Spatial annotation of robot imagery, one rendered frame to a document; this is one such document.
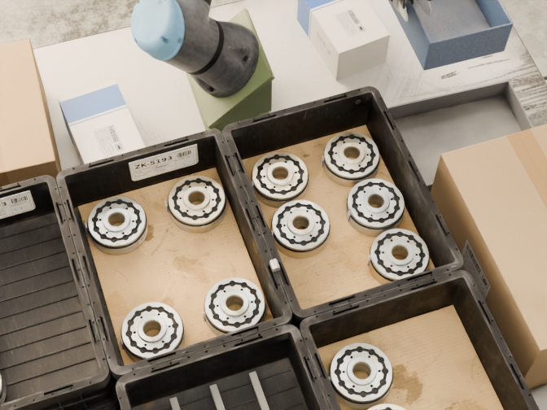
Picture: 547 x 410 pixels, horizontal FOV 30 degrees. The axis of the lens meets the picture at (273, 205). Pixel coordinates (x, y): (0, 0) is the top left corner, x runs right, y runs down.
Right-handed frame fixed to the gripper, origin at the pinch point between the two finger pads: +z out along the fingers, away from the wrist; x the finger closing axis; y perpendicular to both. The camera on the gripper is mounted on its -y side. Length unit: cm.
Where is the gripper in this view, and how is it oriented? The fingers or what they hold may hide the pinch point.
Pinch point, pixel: (406, 6)
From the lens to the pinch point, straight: 176.5
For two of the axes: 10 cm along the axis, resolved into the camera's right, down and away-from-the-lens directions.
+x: 9.6, -2.8, 0.7
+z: 0.8, 4.9, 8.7
